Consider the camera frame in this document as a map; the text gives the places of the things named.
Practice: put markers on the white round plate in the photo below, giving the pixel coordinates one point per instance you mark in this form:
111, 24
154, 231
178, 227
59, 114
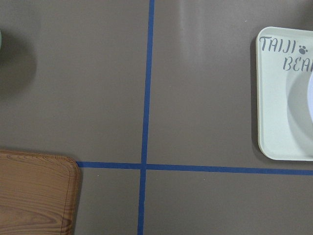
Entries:
310, 97

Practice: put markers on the cream bear tray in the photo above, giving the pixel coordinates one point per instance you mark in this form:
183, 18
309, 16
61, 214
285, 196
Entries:
284, 64

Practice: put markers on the wooden brown tray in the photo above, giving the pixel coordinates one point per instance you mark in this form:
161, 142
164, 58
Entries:
38, 193

